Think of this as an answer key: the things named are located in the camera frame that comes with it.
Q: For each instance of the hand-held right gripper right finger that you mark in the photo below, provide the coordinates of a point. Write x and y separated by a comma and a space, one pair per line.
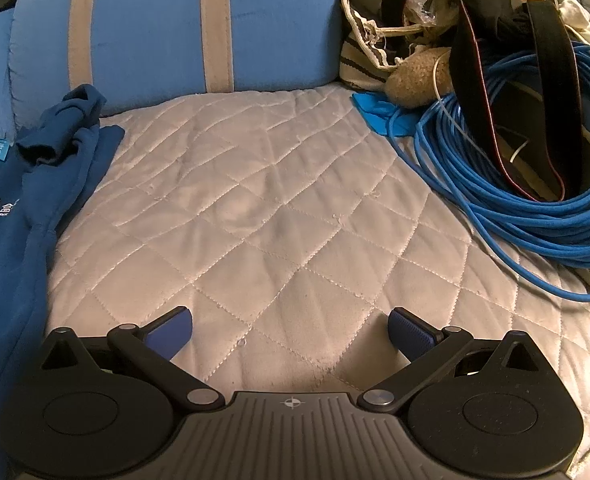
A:
409, 327

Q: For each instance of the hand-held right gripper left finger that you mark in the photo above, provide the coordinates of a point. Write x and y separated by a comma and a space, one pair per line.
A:
175, 331

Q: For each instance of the blue sweatshirt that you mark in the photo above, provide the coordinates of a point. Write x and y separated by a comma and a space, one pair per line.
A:
15, 260

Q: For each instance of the bright blue cloth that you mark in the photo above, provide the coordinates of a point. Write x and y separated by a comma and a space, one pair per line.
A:
377, 110

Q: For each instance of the beige plush toy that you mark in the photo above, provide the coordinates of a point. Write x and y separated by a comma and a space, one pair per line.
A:
415, 77

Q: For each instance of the striped canvas bag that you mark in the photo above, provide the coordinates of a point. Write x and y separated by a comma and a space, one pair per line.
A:
360, 55

